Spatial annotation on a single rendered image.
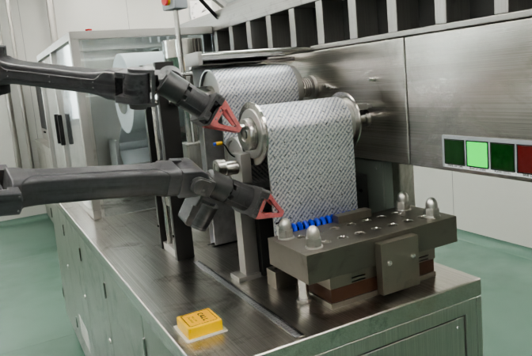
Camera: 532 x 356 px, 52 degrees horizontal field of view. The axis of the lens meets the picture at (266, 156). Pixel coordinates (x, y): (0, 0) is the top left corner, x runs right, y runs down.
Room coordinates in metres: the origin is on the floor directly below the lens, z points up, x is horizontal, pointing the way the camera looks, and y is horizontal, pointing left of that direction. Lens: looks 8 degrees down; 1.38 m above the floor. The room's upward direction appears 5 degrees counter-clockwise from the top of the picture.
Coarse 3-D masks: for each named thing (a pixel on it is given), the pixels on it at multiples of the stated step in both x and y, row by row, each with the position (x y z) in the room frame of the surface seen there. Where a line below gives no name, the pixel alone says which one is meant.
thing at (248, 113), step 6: (246, 114) 1.27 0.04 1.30; (252, 114) 1.24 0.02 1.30; (354, 114) 1.33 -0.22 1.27; (258, 120) 1.22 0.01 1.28; (354, 120) 1.33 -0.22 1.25; (258, 126) 1.22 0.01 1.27; (354, 126) 1.33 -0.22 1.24; (258, 132) 1.22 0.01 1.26; (354, 132) 1.33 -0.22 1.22; (258, 138) 1.23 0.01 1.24; (258, 144) 1.23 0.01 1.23; (252, 150) 1.26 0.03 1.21; (258, 150) 1.23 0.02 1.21; (252, 156) 1.26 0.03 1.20; (258, 156) 1.24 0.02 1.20
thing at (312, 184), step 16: (272, 160) 1.21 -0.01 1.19; (288, 160) 1.23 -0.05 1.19; (304, 160) 1.25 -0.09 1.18; (320, 160) 1.27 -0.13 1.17; (336, 160) 1.29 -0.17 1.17; (352, 160) 1.31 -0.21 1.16; (272, 176) 1.21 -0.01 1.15; (288, 176) 1.23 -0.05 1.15; (304, 176) 1.25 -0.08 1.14; (320, 176) 1.27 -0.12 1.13; (336, 176) 1.29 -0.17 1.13; (352, 176) 1.31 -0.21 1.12; (272, 192) 1.21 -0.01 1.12; (288, 192) 1.23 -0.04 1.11; (304, 192) 1.25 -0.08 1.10; (320, 192) 1.27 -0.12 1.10; (336, 192) 1.29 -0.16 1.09; (352, 192) 1.31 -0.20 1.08; (272, 208) 1.21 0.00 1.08; (288, 208) 1.23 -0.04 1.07; (304, 208) 1.25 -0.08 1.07; (320, 208) 1.27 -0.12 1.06; (336, 208) 1.29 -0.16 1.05; (352, 208) 1.31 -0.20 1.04
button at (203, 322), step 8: (192, 312) 1.04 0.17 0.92; (200, 312) 1.04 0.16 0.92; (208, 312) 1.03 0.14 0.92; (184, 320) 1.01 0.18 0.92; (192, 320) 1.00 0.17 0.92; (200, 320) 1.00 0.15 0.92; (208, 320) 1.00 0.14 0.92; (216, 320) 1.00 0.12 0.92; (184, 328) 0.99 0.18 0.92; (192, 328) 0.97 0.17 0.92; (200, 328) 0.98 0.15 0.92; (208, 328) 0.99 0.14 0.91; (216, 328) 0.99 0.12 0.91; (192, 336) 0.97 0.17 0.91
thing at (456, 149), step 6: (450, 144) 1.15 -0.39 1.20; (456, 144) 1.14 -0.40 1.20; (462, 144) 1.12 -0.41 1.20; (450, 150) 1.15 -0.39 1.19; (456, 150) 1.14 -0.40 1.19; (462, 150) 1.12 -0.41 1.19; (450, 156) 1.15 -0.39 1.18; (456, 156) 1.14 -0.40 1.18; (462, 156) 1.12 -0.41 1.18; (450, 162) 1.15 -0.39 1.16; (456, 162) 1.14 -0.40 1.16; (462, 162) 1.12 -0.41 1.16
